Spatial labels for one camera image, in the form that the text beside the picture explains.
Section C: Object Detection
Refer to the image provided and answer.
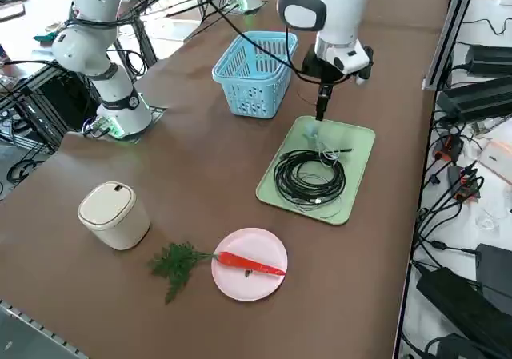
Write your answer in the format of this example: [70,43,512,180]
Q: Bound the red black plug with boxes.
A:
[455,166,484,205]
[434,133,465,162]

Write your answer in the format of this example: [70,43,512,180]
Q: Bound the blue plastic basket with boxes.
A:
[211,30,299,119]

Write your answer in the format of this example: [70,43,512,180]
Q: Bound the clear charger with white cable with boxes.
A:
[302,122,341,168]

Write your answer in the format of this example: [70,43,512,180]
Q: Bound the grey aluminium rail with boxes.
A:
[0,298,89,359]

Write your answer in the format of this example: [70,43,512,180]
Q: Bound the white flat box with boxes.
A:
[478,138,512,185]

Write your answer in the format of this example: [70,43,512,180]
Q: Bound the black metal frame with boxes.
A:
[0,61,101,154]

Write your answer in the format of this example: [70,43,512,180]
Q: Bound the ribbed dark power brick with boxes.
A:
[437,77,512,124]

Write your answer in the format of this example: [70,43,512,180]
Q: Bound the aluminium camera post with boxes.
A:
[423,0,481,90]

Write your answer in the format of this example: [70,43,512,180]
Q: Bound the cream lidded bin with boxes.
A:
[77,181,151,251]

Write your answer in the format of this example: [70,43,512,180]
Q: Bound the black power adapter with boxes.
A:
[415,266,512,359]
[466,45,512,76]
[475,243,512,316]

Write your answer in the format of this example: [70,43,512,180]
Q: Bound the green plastic tray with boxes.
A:
[255,115,377,227]

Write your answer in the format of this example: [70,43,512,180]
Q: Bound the pink round plate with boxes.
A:
[210,227,289,303]

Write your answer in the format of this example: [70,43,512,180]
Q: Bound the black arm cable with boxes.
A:
[182,0,349,86]

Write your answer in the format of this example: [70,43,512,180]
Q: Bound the black coiled cable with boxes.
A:
[274,148,354,208]

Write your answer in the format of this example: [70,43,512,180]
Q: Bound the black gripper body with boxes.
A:
[302,46,355,87]

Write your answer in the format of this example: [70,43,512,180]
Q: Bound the orange toy carrot green leaves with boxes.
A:
[146,241,287,306]

